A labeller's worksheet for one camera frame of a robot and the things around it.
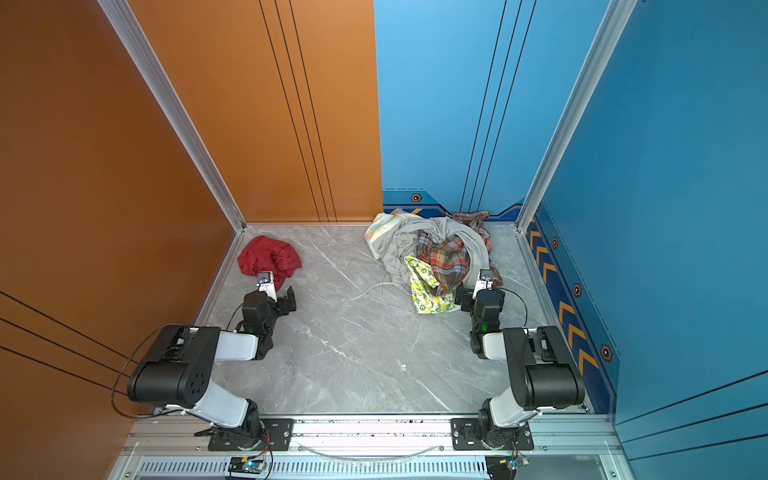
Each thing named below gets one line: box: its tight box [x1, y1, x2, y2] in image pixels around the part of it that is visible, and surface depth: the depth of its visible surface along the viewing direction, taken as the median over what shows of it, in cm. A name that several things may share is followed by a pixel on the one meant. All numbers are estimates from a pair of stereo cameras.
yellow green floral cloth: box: [404, 254, 456, 315], surface depth 96 cm
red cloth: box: [237, 236, 302, 292], surface depth 101 cm
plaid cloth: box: [417, 211, 503, 295], surface depth 98 cm
